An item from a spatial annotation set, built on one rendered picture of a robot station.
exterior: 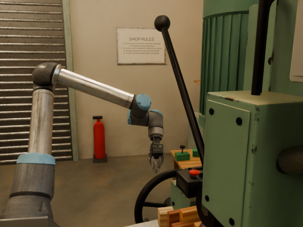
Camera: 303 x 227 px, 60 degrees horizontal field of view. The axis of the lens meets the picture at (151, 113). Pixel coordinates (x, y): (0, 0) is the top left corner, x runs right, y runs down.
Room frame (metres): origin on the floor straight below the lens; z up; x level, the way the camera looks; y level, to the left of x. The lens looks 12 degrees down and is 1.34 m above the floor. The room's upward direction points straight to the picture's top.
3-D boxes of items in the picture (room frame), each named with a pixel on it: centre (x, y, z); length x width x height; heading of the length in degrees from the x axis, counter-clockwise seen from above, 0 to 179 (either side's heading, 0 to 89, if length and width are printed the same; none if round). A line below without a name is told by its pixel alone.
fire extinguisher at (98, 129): (3.28, 0.68, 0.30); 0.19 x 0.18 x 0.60; 11
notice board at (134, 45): (3.48, 0.13, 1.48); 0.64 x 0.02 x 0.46; 101
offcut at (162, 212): (0.63, -0.04, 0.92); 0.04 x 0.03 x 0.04; 99
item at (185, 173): (0.73, -0.14, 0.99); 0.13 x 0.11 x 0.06; 109
